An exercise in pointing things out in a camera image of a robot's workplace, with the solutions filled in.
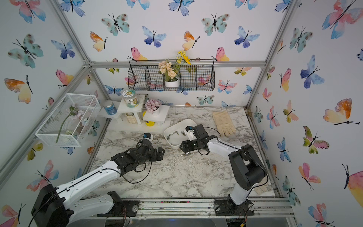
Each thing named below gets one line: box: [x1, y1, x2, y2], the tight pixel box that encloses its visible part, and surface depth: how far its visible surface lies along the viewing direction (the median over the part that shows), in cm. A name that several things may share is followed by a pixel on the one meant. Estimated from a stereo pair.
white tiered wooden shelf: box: [98, 95, 172, 134], surface depth 101 cm
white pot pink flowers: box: [145, 98, 163, 116], surface depth 89 cm
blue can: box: [103, 101, 118, 116], surface depth 93 cm
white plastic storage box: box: [163, 119, 198, 149], surface depth 105 cm
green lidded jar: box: [122, 88, 140, 108], surface depth 87 cm
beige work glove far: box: [212, 110, 237, 138], surface depth 112 cm
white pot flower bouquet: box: [158, 50, 192, 88], surface depth 85 cm
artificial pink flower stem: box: [55, 104, 85, 143], surface depth 76 cm
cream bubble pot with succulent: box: [125, 112, 138, 124], surface depth 107 cm
